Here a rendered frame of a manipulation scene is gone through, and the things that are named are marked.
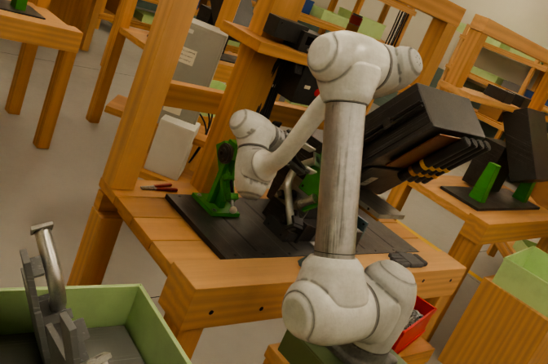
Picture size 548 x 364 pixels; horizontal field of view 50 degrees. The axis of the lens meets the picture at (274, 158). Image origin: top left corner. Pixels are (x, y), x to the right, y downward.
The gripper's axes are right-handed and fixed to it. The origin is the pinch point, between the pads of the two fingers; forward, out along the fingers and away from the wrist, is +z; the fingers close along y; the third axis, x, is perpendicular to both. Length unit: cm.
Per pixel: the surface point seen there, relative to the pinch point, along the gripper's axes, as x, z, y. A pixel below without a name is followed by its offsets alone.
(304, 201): 3.7, 1.0, -15.6
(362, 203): -11.7, 16.5, -15.6
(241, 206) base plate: 32.2, -1.1, -11.1
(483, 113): 155, 803, 416
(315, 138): 3.1, 9.5, 13.5
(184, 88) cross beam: 27, -39, 23
